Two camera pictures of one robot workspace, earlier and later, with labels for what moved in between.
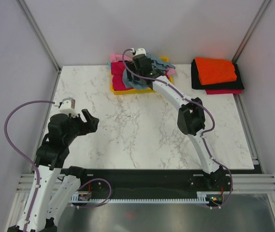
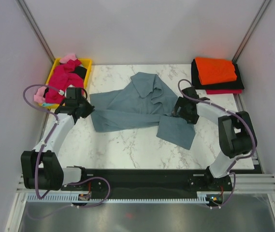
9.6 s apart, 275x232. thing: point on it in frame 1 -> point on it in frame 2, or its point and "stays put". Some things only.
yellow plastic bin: x=137 y=90 -> x=67 y=78
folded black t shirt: x=237 y=84 stays put
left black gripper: x=90 y=126 -> x=90 y=108
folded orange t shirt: x=213 y=70 stays put
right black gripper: x=130 y=65 -> x=192 y=119
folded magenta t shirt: x=223 y=91 stays put
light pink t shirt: x=115 y=57 -> x=39 y=97
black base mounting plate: x=112 y=181 stays put
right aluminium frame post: x=251 y=31 stays put
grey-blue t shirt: x=158 y=64 -> x=146 y=100
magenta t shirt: x=117 y=81 -> x=61 y=78
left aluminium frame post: x=40 y=36 stays put
